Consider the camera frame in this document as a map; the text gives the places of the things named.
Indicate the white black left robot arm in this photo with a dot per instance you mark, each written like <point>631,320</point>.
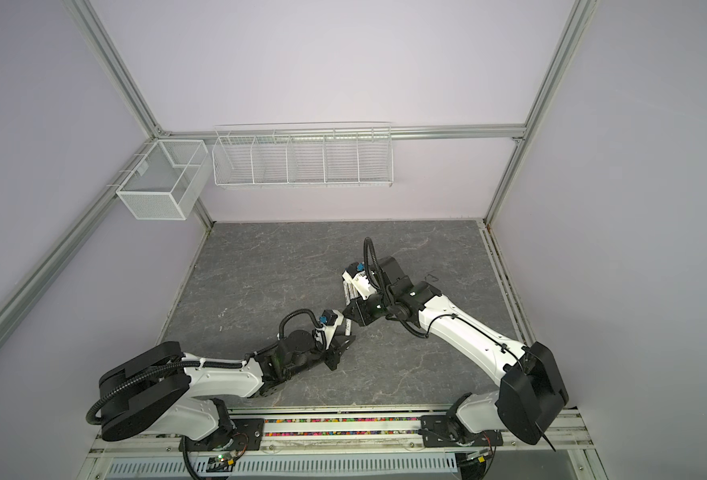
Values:
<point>167,391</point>

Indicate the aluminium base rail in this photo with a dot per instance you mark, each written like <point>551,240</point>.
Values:
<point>325,431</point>

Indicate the white mesh box basket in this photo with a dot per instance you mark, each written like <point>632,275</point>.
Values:
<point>167,181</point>

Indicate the aluminium corner frame post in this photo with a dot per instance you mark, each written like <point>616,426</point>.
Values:
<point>97,38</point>

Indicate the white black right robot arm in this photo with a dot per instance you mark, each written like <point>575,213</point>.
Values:
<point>530,390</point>

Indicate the back aluminium frame beam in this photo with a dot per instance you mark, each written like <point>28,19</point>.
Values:
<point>455,131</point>

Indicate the white wire shelf basket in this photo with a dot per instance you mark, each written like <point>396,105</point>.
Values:
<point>303,155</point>

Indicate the right aluminium frame post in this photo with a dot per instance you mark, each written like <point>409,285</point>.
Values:
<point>578,20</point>

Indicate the white vented cable duct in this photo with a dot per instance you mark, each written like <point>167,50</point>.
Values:
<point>292,466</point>

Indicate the white marker black tip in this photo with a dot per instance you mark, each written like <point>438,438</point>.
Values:
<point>346,292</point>

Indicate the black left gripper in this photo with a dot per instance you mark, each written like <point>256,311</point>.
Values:
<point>335,350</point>

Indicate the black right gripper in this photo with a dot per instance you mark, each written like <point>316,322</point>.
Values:
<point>360,309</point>

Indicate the aluminium frame beam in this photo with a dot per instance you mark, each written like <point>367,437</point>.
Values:
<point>455,131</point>
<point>35,284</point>

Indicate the left aluminium frame beam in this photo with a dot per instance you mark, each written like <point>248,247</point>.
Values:
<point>35,284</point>

